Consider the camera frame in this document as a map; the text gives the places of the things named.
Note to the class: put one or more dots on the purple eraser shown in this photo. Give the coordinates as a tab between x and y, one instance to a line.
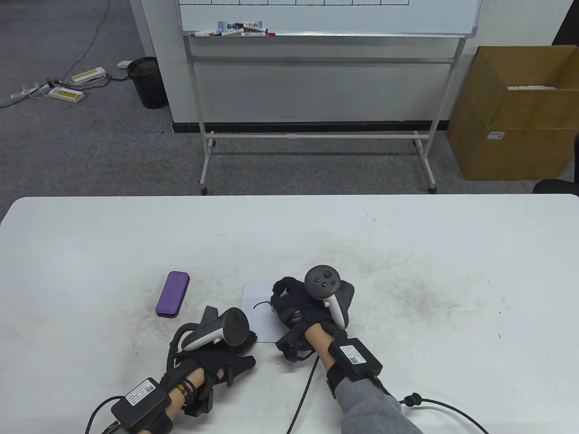
172	294

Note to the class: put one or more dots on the black mesh wastebasket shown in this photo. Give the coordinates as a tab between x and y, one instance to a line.
149	86

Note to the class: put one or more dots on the colourful marker pack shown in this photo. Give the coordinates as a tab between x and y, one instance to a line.
233	26

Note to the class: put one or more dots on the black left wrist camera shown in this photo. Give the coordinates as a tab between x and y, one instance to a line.
201	404

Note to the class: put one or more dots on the black tall object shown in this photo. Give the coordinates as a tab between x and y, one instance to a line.
570	27

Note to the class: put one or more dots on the white yellow power strip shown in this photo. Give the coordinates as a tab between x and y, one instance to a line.
67	94

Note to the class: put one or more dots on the black grey controller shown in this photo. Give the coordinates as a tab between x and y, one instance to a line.
235	327
321	280

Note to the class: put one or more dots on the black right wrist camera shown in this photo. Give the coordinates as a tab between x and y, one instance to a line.
291	348

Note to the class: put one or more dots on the white power strips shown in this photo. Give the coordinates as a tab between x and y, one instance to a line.
109	4

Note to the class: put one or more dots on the person's right forearm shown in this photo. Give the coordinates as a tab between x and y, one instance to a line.
319	343

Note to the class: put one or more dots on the large whiteboard on metal stand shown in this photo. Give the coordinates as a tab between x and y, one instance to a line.
316	18

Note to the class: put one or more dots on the black right wrist sensor box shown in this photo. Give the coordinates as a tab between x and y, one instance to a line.
355	359

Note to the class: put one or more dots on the person's right hand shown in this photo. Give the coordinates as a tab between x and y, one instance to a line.
294	303

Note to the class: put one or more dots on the black grey left controller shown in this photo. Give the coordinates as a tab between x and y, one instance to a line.
235	327

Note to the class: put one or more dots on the red capped marker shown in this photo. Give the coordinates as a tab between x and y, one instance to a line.
203	33
258	33

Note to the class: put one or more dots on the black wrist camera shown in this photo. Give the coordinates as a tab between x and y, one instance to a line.
291	348
201	404

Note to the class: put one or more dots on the black left wrist sensor box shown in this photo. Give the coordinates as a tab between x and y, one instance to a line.
140	400

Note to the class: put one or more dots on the brown cardboard box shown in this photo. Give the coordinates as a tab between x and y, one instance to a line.
520	149

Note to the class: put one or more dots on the black chair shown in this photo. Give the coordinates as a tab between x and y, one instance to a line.
556	186

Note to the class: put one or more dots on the black grey right controller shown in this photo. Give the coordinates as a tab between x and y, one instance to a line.
321	280

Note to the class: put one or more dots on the white items in cardboard box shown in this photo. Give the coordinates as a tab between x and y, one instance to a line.
531	87

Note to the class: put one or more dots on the black wrist sensor box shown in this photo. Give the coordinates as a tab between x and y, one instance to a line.
355	359
140	400

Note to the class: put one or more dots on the small white whiteboard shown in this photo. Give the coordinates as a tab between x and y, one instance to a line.
260	325

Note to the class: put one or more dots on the person's left hand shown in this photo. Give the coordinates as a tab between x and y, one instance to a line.
221	361

